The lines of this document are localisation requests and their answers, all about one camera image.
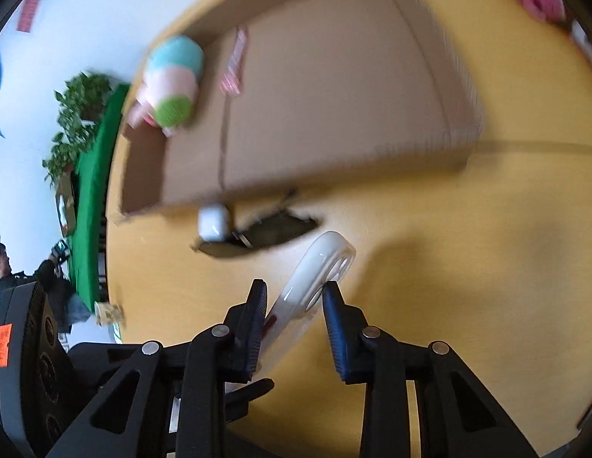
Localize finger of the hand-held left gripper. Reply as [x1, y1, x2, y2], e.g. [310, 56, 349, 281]
[223, 378, 276, 421]

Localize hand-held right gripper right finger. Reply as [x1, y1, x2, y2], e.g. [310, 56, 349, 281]
[321, 281, 540, 458]

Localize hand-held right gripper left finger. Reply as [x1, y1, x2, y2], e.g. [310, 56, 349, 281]
[48, 279, 268, 458]

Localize white phone case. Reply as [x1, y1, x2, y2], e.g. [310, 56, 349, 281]
[258, 231, 358, 373]

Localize large cardboard box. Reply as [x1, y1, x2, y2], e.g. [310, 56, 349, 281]
[115, 0, 485, 223]

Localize white earbuds case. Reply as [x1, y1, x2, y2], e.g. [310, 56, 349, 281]
[197, 204, 232, 242]

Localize small printed carton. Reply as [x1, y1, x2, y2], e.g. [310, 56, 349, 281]
[94, 302, 125, 328]

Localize small cardboard box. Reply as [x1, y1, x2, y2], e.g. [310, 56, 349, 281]
[55, 176, 78, 235]

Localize green cloth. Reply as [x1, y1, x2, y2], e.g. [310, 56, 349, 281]
[69, 83, 132, 311]

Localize small potted green plant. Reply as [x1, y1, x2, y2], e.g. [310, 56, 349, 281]
[43, 123, 95, 187]

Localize pink striped packet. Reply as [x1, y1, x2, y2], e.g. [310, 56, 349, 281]
[219, 27, 249, 96]

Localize teal and pink plush toy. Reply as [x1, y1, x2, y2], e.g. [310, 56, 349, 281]
[128, 35, 205, 138]

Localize white cloth item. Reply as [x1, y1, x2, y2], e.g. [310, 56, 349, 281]
[569, 18, 592, 70]

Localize red wall poster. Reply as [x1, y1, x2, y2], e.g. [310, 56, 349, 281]
[16, 0, 42, 34]

